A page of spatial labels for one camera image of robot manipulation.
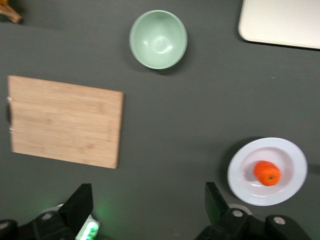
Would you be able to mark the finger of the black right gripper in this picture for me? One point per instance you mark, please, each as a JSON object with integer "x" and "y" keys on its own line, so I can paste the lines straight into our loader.
{"x": 315, "y": 169}

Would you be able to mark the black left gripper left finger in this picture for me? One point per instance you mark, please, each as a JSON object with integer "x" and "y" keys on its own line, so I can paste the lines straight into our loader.
{"x": 73, "y": 215}

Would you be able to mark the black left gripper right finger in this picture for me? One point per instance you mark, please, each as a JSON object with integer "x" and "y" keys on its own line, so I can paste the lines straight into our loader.
{"x": 217, "y": 212}

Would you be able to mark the white round plate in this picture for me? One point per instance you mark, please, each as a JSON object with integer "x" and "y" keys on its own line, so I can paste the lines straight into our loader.
{"x": 290, "y": 152}

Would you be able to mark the orange fruit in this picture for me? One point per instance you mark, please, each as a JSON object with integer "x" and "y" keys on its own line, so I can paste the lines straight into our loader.
{"x": 267, "y": 173}

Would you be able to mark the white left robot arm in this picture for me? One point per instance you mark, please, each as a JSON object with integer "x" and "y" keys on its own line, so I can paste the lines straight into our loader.
{"x": 87, "y": 230}

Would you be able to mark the wooden cutting board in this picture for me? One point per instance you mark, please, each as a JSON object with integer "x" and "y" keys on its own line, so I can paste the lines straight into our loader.
{"x": 65, "y": 120}

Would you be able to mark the cream tray with bear print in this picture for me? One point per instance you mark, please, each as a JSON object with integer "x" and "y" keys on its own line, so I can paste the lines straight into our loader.
{"x": 282, "y": 20}

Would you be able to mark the pale green bowl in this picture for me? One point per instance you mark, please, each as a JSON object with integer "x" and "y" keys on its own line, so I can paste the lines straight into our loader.
{"x": 158, "y": 40}

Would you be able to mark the wooden peg drying rack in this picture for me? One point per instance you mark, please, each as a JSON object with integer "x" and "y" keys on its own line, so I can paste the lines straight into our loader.
{"x": 10, "y": 13}

